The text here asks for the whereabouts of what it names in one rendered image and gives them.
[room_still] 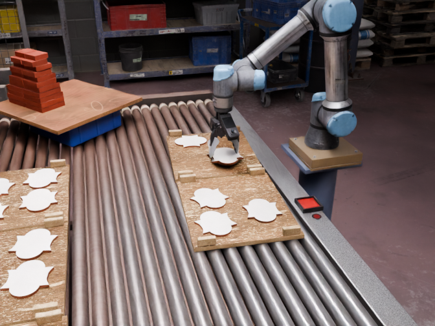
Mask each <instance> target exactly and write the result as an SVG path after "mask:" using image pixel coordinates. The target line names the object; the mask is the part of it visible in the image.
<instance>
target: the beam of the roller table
mask: <svg viewBox="0 0 435 326"><path fill-rule="evenodd" d="M228 113H230V114H231V116H232V119H233V121H234V123H235V124H236V125H239V126H240V131H242V132H243V134H244V135H245V138H246V139H247V141H248V143H249V144H250V146H251V148H252V150H253V151H254V154H255V155H256V157H257V159H258V160H259V162H260V164H261V165H262V167H263V168H265V172H266V173H267V174H268V176H269V177H270V179H271V180H272V182H273V184H274V185H275V187H276V189H277V190H278V192H279V193H280V195H281V196H282V197H283V198H284V200H285V201H286V203H288V205H289V207H290V208H291V209H292V210H293V212H294V213H295V215H296V216H297V217H298V218H299V220H300V221H301V223H302V224H303V225H304V227H305V228H306V230H307V231H308V232H309V233H310V235H311V236H312V238H314V240H315V242H316V243H317V244H318V245H319V247H320V248H321V250H322V251H323V252H324V253H325V255H326V256H327V258H328V259H329V260H330V262H331V263H332V265H333V266H334V267H335V268H336V270H337V271H338V273H339V274H340V275H341V276H342V278H343V280H345V282H346V283H347V285H348V286H349V287H350V288H351V290H352V291H353V293H354V294H355V295H356V297H357V298H358V300H359V301H360V302H361V303H362V305H363V306H364V308H365V309H366V310H367V311H368V313H369V315H370V316H371V317H372V318H373V320H374V321H375V322H376V324H377V325H378V326H418V325H417V323H416V322H415V321H414V320H413V319H412V318H411V316H410V315H409V314H408V312H407V311H406V310H405V309H404V308H403V307H402V306H401V304H400V303H399V302H398V301H397V300H396V299H395V297H394V296H393V295H392V294H391V292H390V291H389V290H388V289H387V288H386V287H385V286H384V284H383V283H382V282H381V280H380V279H379V278H378V277H377V276H376V275H375V274H374V272H373V271H372V270H371V269H370V267H369V266H368V265H367V264H366V263H365V262H364V260H363V259H362V258H361V257H360V255H359V254H358V253H357V252H356V251H355V250H354V249H353V247H352V246H351V245H350V243H349V242H347V240H346V239H345V238H344V237H343V235H342V234H341V233H340V232H339V231H338V230H337V228H336V227H335V226H334V225H333V223H332V222H331V221H330V220H329V219H328V218H327V217H326V215H325V214H324V213H323V211H318V212H310V213H302V212H301V210H300V209H299V208H298V206H297V205H296V204H295V198H299V197H308V196H309V195H308V194H307V193H306V191H305V190H304V189H303V188H302V187H301V185H299V183H298V182H297V181H296V179H295V178H294V177H293V176H292V174H290V172H289V171H288V170H287V169H286V168H285V166H284V165H283V164H282V163H281V162H280V161H279V159H278V158H277V157H276V156H275V154H274V153H273V152H272V151H271V150H270V149H269V147H268V146H267V145H266V144H265V142H264V141H263V140H262V139H261V138H260V137H259V136H258V134H257V133H256V132H255V130H254V129H253V128H252V127H251V126H250V125H249V124H248V122H247V121H246V120H245V119H244V117H242V115H241V114H240V113H239V112H238V110H237V109H236V108H235V107H234V106H232V110H231V112H228ZM315 213H317V214H319V215H321V218H320V219H314V218H312V215H313V214H315Z"/></svg>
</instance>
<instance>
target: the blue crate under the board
mask: <svg viewBox="0 0 435 326"><path fill-rule="evenodd" d="M121 125H122V124H121V117H120V110H118V111H115V112H114V113H111V114H108V115H106V116H103V117H101V118H99V119H96V120H93V121H92V122H89V123H86V124H84V125H81V126H79V127H76V128H74V129H71V130H70V131H67V132H64V133H62V134H60V135H56V134H54V133H51V132H48V131H46V130H43V129H40V128H38V127H34V126H33V125H29V126H30V131H31V132H33V133H36V134H39V135H41V136H44V137H47V138H49V139H52V140H55V141H57V142H60V143H62V144H65V145H68V146H71V147H74V146H77V145H79V144H81V143H83V142H86V141H88V140H90V139H92V138H94V137H97V136H99V135H102V134H104V133H106V132H108V131H110V130H112V129H115V128H117V127H120V126H121Z"/></svg>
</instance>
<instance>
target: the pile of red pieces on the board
mask: <svg viewBox="0 0 435 326"><path fill-rule="evenodd" d="M46 58H48V53H47V52H41V51H38V50H33V49H23V50H17V51H15V56H11V57H10V59H11V62H13V64H14V65H13V66H10V71H11V72H12V75H10V76H9V82H10V84H8V90H9V92H8V93H7V96H8V99H9V102H11V103H14V104H17V105H20V106H22V107H26V108H28V109H32V110H34V111H37V112H40V113H45V112H47V111H51V110H53V109H56V108H59V107H62V106H64V105H65V101H64V97H63V91H61V87H60V83H59V82H58V81H56V73H55V72H51V69H50V68H52V63H49V62H47V59H46Z"/></svg>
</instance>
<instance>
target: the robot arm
mask: <svg viewBox="0 0 435 326"><path fill-rule="evenodd" d="M356 17H357V11H356V8H355V6H354V4H353V3H352V2H351V1H350V0H310V1H309V2H308V3H307V4H306V5H304V6H303V7H302V8H301V9H300V10H298V14H297V15H296V16H295V17H294V18H292V20H290V21H289V22H288V23H286V24H285V25H284V26H283V27H282V28H280V29H279V30H278V31H276V32H275V33H274V34H273V35H272V36H271V37H269V38H268V39H266V40H265V41H264V42H263V43H262V44H261V45H259V46H258V47H257V48H255V49H254V50H253V51H252V52H251V53H250V54H248V55H247V56H246V57H244V58H243V59H242V60H236V61H235V62H234V63H233V64H232V66H230V65H218V66H217V67H215V68H214V77H213V81H214V99H212V101H213V102H214V110H215V112H216V116H215V117H213V118H210V130H211V131H212V132H211V135H210V140H209V141H208V147H209V156H210V158H212V157H213V156H214V151H215V150H216V146H217V145H218V144H219V140H218V136H220V138H222V137H223V136H226V137H227V139H228V140H229V141H231V142H232V145H233V146H234V150H235V152H236V154H238V150H239V142H240V138H239V136H240V133H239V131H238V129H237V127H236V124H235V123H234V121H233V119H232V116H231V114H230V113H228V112H231V110H232V106H233V91H255V90H262V89H263V88H264V87H265V73H264V72H263V71H262V70H260V69H261V68H262V67H264V66H265V65H266V64H267V63H269V62H270V61H271V60H272V59H273V58H275V57H276V56H277V55H279V53H281V52H282V51H283V50H285V49H286V48H287V47H288V46H290V45H291V44H292V43H294V42H295V41H296V40H297V39H298V38H300V37H301V36H302V35H304V34H305V33H306V32H307V31H308V30H314V29H315V28H317V27H318V26H319V32H320V37H322V38H323V39H324V60H325V79H326V92H318V93H315V94H314V95H313V98H312V101H311V102H312V104H311V118H310V126H309V129H308V130H307V133H306V135H305V139H304V143H305V145H307V146H309V147H311V148H313V149H320V150H329V149H335V148H336V147H338V146H339V137H344V136H347V135H349V134H350V133H351V132H352V131H353V130H354V129H355V127H356V125H357V119H356V116H355V115H354V113H352V100H351V99H349V98H348V36H349V35H350V34H351V28H352V26H353V24H354V23H355V20H356ZM214 118H215V119H214ZM211 123H212V127H211Z"/></svg>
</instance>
